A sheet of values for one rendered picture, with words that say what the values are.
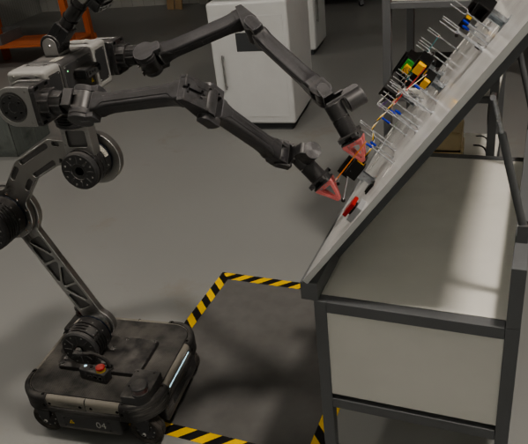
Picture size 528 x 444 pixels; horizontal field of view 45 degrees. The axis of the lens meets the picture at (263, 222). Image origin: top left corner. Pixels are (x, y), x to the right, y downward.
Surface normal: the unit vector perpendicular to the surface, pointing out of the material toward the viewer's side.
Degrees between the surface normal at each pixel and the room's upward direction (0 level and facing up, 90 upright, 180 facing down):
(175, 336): 0
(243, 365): 0
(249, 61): 90
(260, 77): 90
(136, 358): 0
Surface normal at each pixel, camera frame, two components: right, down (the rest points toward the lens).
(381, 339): -0.36, 0.48
